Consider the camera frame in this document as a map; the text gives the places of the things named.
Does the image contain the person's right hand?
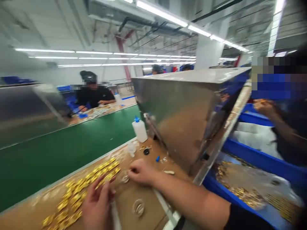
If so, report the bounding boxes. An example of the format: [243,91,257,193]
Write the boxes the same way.
[128,159,160,188]

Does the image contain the person's left hand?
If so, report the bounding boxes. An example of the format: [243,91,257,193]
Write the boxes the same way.
[81,175,117,230]

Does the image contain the person's right fingers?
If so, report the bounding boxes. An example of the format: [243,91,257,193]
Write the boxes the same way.
[128,164,142,184]

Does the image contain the person's left fingers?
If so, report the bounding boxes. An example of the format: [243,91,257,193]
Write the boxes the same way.
[84,175,111,204]

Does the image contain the person's left thumb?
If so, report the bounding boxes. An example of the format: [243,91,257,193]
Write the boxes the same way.
[105,181,117,203]

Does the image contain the brown cardboard sheet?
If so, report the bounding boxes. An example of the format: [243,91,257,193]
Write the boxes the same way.
[0,141,192,230]

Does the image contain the pile of gold foil pieces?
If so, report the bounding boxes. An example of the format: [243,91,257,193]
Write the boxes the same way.
[41,157,122,230]

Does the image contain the small clear bottle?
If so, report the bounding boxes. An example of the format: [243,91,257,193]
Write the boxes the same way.
[127,141,137,158]

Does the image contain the white bottle with blue cap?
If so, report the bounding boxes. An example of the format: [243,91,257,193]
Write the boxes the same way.
[131,116,148,143]

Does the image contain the white strip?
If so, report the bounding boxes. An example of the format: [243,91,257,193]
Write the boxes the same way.
[153,188,181,227]

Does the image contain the green conveyor belt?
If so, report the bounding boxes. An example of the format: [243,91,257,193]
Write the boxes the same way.
[0,104,142,213]

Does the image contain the large stainless steel box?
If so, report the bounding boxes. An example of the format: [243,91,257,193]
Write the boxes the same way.
[130,67,252,185]

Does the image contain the blue bin with gold pieces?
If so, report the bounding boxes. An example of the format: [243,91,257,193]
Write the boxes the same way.
[202,152,307,230]

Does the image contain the stainless steel housing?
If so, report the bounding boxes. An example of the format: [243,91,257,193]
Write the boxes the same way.
[0,83,73,150]

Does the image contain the stack of blue crates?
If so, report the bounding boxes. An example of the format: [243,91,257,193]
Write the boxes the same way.
[57,85,78,106]

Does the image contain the heap of gold pieces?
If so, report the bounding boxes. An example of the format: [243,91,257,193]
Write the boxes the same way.
[215,160,303,224]

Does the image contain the red pipe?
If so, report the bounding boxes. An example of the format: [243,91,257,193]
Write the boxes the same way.
[115,30,135,83]

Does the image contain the blue bin with white bag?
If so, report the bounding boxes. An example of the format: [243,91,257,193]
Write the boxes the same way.
[222,128,307,190]

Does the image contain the row of ceiling light tubes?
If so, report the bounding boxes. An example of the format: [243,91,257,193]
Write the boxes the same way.
[14,48,197,68]

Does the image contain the small blue bin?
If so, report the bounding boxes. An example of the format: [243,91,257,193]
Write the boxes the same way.
[238,102,274,127]

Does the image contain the long ceiling light strip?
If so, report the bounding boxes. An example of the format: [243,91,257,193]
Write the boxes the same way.
[135,0,250,53]

